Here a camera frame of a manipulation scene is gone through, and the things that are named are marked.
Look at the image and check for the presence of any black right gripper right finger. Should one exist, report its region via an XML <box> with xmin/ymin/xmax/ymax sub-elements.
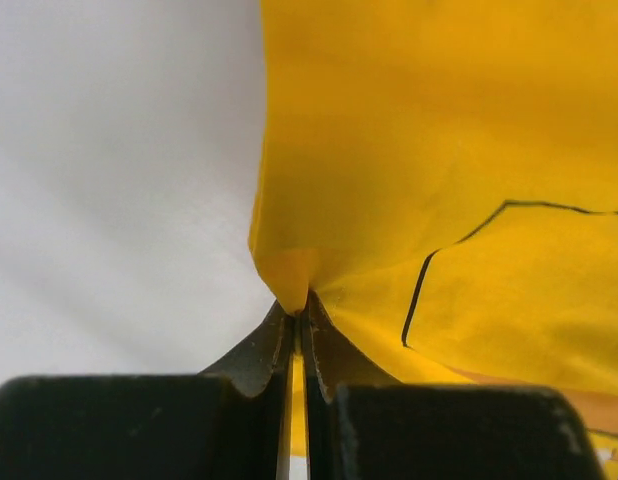
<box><xmin>301</xmin><ymin>293</ymin><xmax>604</xmax><ymax>480</ymax></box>

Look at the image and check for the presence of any yellow Pikachu cloth placemat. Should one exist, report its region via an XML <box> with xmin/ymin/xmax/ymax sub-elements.
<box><xmin>249</xmin><ymin>1</ymin><xmax>618</xmax><ymax>479</ymax></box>

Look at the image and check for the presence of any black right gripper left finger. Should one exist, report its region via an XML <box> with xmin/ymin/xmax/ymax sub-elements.
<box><xmin>0</xmin><ymin>306</ymin><xmax>293</xmax><ymax>479</ymax></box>

